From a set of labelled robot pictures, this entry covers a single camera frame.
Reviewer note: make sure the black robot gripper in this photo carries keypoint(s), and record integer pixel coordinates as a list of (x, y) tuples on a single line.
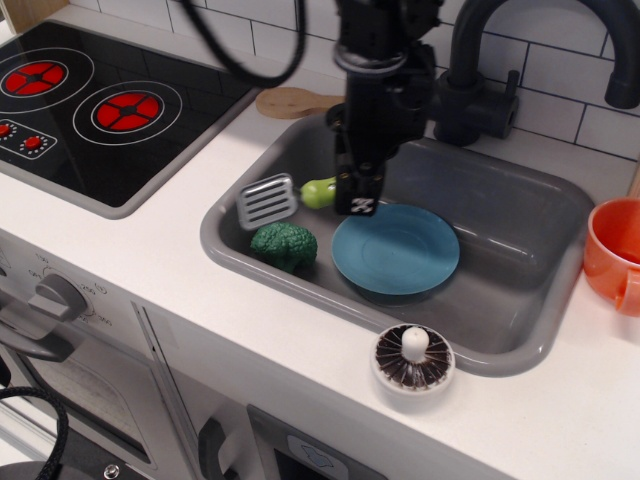
[(390, 82)]

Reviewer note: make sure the grey spatula green handle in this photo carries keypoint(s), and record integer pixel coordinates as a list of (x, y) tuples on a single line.
[(276, 198)]

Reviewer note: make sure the blue plate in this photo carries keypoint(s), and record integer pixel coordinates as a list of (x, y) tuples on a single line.
[(401, 250)]

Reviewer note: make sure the grey plastic sink basin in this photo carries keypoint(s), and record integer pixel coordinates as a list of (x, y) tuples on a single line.
[(521, 234)]

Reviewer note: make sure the green toy broccoli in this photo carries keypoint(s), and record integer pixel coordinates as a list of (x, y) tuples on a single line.
[(285, 246)]

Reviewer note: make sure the wooden spoon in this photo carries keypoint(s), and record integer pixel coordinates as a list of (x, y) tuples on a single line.
[(293, 103)]

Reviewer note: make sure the dark grey faucet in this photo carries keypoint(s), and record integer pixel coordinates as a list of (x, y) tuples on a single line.
[(471, 110)]

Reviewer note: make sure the toy mushroom white brown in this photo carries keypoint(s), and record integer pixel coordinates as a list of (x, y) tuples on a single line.
[(410, 362)]

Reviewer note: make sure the black toy stove top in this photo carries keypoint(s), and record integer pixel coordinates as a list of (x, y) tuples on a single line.
[(101, 123)]

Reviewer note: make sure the orange cup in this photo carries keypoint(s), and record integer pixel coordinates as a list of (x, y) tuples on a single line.
[(611, 255)]

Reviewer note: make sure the grey dishwasher panel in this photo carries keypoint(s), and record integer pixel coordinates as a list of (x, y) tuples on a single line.
[(288, 453)]

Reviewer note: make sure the grey oven knob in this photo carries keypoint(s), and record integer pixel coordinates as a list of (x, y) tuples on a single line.
[(57, 298)]

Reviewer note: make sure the toy oven door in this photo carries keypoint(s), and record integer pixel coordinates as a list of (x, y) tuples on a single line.
[(112, 397)]

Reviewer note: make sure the wooden side panel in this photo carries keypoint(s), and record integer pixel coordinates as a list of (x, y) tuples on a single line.
[(21, 15)]

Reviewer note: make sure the dark grey cabinet handle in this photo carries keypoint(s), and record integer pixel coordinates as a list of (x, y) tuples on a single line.
[(211, 438)]

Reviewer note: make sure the grey oven door handle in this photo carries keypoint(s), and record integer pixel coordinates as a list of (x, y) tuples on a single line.
[(33, 335)]

